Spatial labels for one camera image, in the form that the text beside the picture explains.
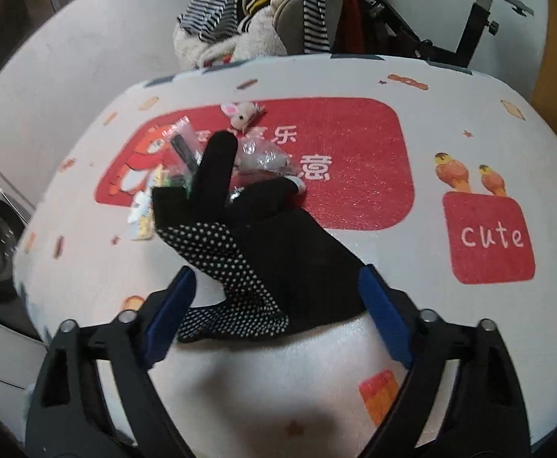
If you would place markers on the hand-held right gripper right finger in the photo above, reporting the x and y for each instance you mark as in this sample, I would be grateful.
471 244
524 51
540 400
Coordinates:
383 315

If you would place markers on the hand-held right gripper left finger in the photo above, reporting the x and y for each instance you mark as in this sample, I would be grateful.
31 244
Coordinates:
171 315

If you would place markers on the black dotted glove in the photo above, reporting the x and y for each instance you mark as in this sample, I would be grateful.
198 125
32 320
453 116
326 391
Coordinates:
278 248

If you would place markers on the yellow white wrapper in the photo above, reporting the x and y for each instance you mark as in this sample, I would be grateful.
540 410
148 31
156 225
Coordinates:
140 219

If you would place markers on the clear packet with black item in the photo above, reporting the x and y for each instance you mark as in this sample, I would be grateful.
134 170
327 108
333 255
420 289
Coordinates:
183 145

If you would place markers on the clear crinkled wrapper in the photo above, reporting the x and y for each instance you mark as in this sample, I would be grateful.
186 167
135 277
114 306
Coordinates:
259 157

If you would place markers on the pink plush mouse toy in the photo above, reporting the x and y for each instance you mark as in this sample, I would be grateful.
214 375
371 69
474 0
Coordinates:
241 113

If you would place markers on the black exercise bike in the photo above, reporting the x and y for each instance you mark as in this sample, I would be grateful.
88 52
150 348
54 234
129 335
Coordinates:
469 38

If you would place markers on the red cloth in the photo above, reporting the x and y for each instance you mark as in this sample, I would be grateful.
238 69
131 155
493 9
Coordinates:
352 14

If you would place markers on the dark framed window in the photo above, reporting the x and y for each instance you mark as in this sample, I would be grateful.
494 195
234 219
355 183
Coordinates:
20 19

